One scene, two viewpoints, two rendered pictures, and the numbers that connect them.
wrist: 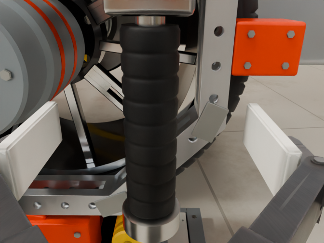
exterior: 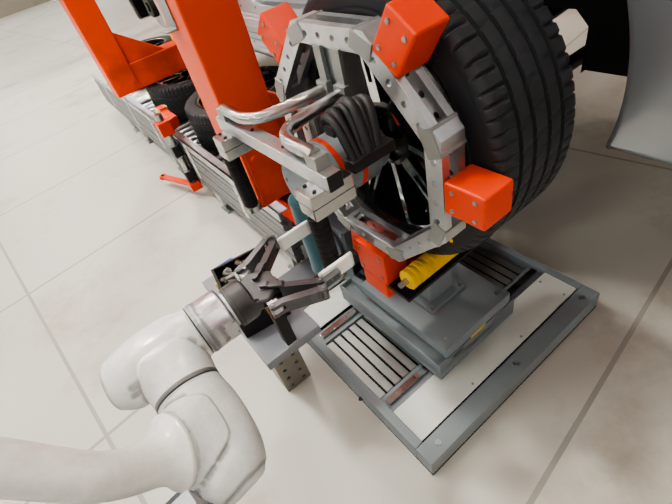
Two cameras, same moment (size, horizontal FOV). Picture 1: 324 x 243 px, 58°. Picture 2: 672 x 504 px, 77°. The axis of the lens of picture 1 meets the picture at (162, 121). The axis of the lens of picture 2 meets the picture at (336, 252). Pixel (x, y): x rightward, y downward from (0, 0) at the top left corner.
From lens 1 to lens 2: 0.68 m
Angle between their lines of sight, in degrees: 56
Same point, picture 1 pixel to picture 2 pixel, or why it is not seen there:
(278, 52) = (469, 211)
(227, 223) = (632, 329)
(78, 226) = (379, 256)
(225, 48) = (439, 195)
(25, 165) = (286, 243)
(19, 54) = not seen: hidden behind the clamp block
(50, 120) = (302, 228)
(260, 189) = not seen: outside the picture
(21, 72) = not seen: hidden behind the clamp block
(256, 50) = (456, 204)
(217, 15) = (431, 174)
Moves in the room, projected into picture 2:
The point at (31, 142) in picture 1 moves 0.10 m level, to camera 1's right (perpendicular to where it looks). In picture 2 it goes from (289, 237) to (319, 261)
